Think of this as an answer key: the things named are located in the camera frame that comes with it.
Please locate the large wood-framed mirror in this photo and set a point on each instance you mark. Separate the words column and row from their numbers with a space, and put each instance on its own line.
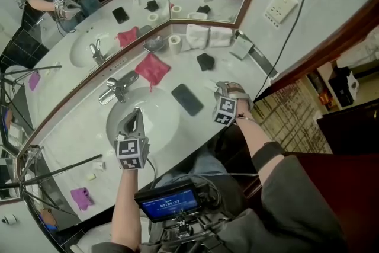
column 89, row 23

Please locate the small white box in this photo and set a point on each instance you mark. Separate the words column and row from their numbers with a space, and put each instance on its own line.
column 99, row 165

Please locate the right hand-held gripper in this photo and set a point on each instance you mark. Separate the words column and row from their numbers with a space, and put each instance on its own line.
column 225, row 109

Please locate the white wall power socket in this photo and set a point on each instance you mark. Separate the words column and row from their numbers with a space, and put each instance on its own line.
column 279, row 7

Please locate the person's right hand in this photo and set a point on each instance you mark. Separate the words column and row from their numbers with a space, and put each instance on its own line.
column 244, row 105

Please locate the long black tray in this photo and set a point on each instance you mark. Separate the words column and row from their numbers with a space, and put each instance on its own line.
column 260, row 60

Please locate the black armband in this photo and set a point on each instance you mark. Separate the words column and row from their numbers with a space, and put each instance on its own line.
column 266, row 154

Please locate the chest-mounted screen device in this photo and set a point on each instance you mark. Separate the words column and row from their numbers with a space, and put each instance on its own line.
column 170, row 203

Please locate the dark wooden door frame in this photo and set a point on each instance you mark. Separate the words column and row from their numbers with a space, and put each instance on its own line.
column 340, row 35

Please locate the person's right forearm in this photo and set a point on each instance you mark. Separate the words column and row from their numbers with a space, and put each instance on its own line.
column 247, row 128

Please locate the black cardboard box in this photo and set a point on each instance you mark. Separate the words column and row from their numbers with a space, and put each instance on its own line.
column 343, row 87

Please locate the white folded towel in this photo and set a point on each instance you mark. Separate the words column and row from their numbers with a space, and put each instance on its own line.
column 197, row 35
column 220, row 36

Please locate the white green sign card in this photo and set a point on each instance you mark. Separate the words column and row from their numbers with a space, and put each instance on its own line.
column 241, row 49

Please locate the white sink basin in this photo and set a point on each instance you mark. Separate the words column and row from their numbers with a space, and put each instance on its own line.
column 160, row 118

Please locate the toilet paper roll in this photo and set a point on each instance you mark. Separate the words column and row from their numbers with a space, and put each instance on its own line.
column 174, row 44

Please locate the wall paper roll holder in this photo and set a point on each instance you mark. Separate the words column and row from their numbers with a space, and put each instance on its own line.
column 9, row 219

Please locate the red carton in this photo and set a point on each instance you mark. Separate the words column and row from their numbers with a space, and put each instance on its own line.
column 324, row 97

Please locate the clear glass tumbler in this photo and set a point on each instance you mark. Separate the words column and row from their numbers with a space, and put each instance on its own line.
column 34, row 154

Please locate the black tripod stand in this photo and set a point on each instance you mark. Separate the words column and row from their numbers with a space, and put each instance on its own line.
column 65, row 168

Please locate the person's left forearm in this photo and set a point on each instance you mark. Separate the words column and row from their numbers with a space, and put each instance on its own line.
column 125, row 204

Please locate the dark wooden door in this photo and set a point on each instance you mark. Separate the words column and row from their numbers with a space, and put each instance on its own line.
column 349, row 133

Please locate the red cloth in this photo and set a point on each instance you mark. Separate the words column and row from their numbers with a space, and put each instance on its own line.
column 152, row 68

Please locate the white toilet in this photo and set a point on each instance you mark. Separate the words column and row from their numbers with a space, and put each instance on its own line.
column 97, row 237

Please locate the purple cloth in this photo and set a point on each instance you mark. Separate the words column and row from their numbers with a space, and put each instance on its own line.
column 81, row 198

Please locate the person's blue jeans legs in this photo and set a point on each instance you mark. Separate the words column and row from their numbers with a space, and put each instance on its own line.
column 207, row 166

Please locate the chrome faucet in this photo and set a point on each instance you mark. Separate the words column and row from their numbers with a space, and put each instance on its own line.
column 118, row 89

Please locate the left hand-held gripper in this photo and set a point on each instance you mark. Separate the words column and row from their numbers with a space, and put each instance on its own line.
column 128, row 148

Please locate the person's dark shirt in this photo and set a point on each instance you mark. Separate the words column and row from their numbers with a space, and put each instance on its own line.
column 296, row 201

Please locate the orange blue bag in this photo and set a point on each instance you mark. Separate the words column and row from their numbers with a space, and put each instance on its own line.
column 47, row 217

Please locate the black smartphone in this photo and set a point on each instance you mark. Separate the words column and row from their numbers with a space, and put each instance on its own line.
column 187, row 99

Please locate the small cream bar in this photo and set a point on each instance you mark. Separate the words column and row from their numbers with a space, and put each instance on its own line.
column 91, row 176

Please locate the metal soap dish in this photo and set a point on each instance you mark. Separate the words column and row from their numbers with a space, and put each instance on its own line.
column 154, row 44

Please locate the white soap block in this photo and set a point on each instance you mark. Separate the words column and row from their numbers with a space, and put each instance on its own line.
column 210, row 84

